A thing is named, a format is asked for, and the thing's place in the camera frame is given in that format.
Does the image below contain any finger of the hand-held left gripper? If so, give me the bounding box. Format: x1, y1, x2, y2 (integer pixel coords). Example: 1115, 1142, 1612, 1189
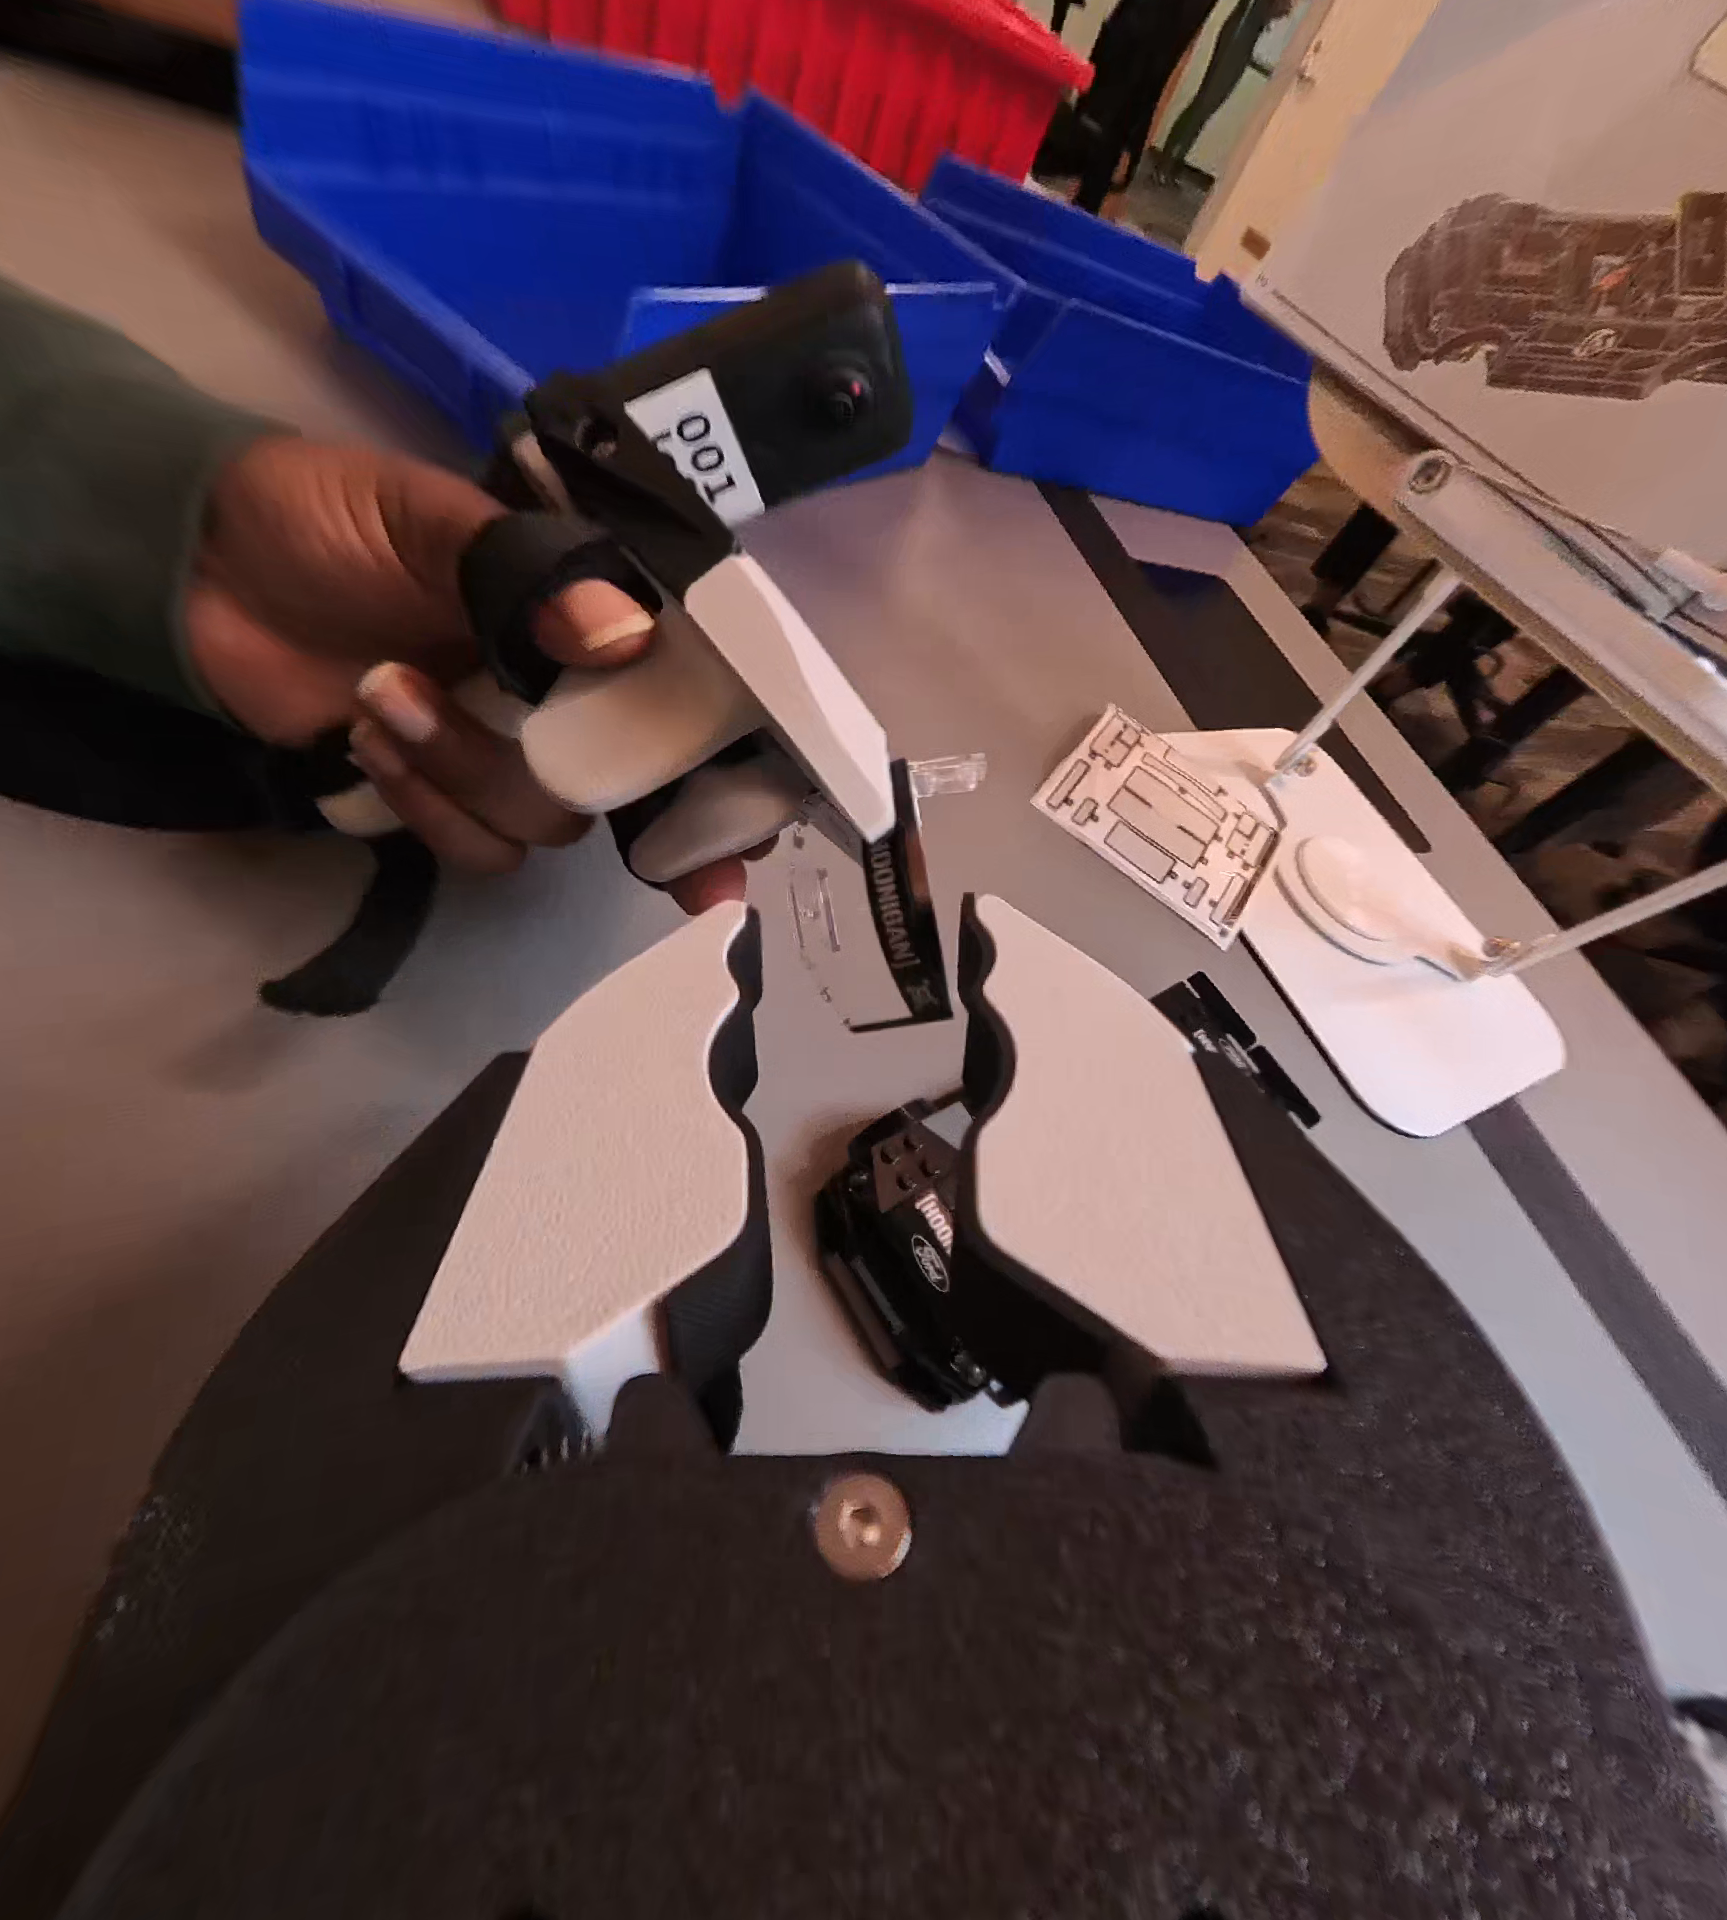
683, 552, 897, 847
753, 816, 877, 1031

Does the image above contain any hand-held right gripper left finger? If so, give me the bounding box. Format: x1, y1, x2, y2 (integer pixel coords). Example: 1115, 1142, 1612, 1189
401, 900, 777, 1442

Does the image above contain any person's left hand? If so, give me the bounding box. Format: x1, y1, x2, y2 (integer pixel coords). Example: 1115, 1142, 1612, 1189
189, 429, 661, 877

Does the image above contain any lego instruction booklet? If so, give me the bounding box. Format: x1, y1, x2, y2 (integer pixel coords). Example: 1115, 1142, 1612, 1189
1239, 0, 1727, 572

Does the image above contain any person's left forearm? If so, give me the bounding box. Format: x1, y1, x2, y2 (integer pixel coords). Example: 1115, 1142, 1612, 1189
0, 226, 295, 721

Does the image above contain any white sticker sheet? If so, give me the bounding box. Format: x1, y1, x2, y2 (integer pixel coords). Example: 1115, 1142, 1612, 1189
1035, 706, 1287, 950

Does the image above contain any red storage bin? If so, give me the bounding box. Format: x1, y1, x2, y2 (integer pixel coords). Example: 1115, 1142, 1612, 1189
489, 0, 1089, 181

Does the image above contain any black lego car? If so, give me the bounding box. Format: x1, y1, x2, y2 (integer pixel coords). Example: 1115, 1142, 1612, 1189
813, 1095, 1039, 1412

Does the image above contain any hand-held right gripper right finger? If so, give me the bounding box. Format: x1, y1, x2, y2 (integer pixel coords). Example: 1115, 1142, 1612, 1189
953, 893, 1332, 1412

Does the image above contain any white booklet stand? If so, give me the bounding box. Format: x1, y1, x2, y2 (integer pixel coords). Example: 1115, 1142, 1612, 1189
1163, 375, 1727, 1142

